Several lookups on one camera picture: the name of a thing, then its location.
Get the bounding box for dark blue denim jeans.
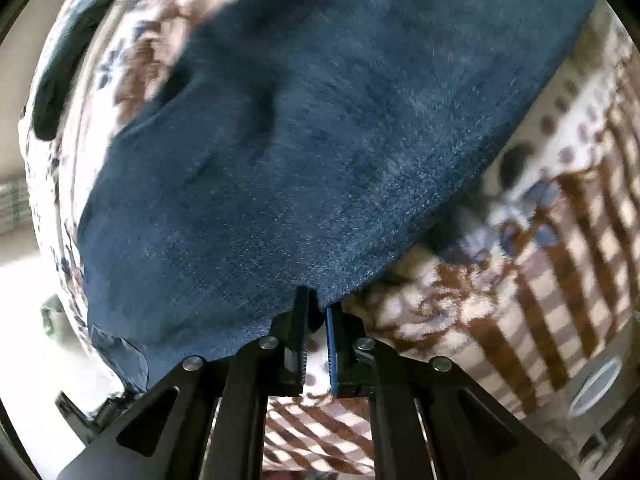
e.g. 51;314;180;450
78;0;594;391

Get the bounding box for plastic bag with green item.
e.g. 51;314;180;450
40;295;67;339

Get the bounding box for white paper cup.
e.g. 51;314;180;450
567;356;623;419

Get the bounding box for floral fleece bed blanket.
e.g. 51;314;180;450
18;0;640;476

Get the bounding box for folded blue jeans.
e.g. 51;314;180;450
32;0;115;141

